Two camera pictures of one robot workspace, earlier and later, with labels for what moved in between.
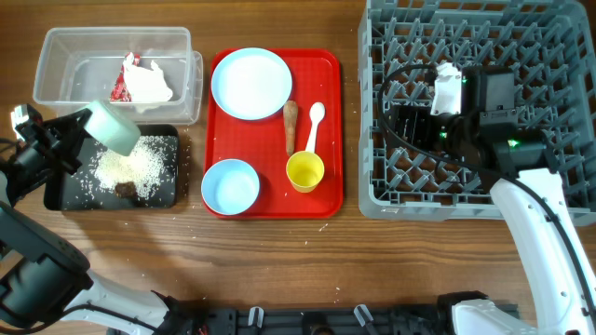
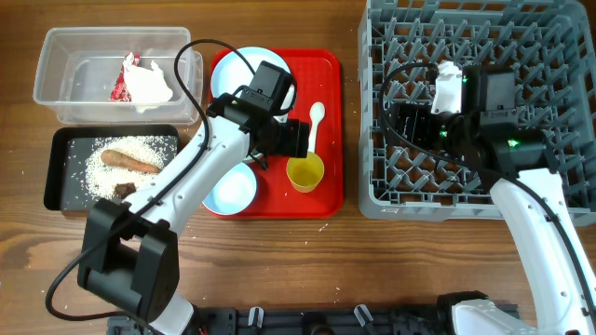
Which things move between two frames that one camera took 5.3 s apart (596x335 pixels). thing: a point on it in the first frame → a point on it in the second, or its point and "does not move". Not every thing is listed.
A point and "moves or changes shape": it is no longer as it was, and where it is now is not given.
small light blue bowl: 230,186 does not move
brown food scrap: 126,189 does not move
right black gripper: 418,116 does not move
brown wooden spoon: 291,112 moves or changes shape
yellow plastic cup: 304,170 does not move
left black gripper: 57,139 → 296,139
